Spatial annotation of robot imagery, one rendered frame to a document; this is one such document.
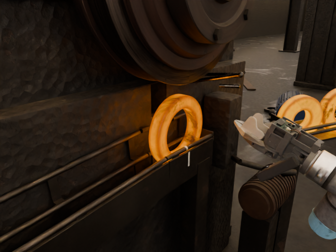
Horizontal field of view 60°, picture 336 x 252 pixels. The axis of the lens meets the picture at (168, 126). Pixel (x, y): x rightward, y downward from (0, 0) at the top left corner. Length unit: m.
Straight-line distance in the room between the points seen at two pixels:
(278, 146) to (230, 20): 0.31
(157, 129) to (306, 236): 1.18
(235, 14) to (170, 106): 0.24
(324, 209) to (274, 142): 0.19
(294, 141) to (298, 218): 1.10
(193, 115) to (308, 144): 0.28
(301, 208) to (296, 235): 0.25
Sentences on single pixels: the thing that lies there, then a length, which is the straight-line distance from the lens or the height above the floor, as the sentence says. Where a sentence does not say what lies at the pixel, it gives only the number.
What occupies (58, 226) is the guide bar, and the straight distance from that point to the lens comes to 0.56.
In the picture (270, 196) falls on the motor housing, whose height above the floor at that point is 0.51.
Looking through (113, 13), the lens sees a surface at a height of 1.03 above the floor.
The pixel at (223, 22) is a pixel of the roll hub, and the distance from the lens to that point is 0.65.
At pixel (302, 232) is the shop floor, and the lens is 1.71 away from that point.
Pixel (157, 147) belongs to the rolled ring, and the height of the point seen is 0.74.
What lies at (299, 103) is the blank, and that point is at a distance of 1.03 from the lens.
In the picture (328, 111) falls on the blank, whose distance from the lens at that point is 1.12.
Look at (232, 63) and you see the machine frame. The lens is 1.07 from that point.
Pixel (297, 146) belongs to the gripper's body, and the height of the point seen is 0.75.
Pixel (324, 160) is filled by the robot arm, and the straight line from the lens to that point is 0.73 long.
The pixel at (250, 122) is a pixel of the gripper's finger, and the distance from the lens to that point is 0.76.
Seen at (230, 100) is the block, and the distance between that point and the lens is 0.88.
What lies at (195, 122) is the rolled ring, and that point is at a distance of 0.79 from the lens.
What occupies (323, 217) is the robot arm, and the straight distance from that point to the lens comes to 0.79.
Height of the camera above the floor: 1.03
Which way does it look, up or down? 21 degrees down
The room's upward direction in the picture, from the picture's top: straight up
